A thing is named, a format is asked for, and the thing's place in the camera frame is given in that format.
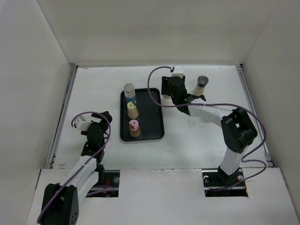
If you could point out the tall blue label bottle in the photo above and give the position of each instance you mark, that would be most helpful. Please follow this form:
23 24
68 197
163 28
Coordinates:
129 92

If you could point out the black flat cap bottle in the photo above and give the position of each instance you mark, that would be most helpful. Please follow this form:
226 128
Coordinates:
199 89

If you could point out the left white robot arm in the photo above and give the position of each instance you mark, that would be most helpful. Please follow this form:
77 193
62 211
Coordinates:
61 200

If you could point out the yellow cap spice bottle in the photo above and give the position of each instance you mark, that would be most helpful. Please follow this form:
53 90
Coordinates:
132 110

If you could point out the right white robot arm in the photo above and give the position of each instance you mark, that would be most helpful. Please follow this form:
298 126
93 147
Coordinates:
237 128

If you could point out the left aluminium table rail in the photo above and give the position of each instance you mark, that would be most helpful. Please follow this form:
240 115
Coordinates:
58 130

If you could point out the aluminium table rail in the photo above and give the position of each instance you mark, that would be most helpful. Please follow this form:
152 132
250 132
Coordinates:
58 130
252 108

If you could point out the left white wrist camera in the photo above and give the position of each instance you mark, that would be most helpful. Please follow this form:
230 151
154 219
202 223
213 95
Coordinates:
81 124

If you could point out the pink cap spice bottle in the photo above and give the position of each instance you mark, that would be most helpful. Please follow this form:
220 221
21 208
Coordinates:
134 128

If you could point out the right aluminium table rail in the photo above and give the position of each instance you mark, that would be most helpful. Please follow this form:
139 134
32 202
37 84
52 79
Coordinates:
252 108

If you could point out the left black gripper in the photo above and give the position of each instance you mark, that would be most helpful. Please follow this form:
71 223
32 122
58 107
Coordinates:
104 123

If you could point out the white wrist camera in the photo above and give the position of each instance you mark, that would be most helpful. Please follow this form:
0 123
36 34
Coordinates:
177 71
81 124

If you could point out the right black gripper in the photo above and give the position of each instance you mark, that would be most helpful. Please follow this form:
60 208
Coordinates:
165 86

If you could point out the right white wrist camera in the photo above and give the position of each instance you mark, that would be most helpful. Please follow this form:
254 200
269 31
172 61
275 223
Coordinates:
177 71

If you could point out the black rectangular plastic tray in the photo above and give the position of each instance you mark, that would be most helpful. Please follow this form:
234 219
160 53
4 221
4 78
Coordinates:
150 116

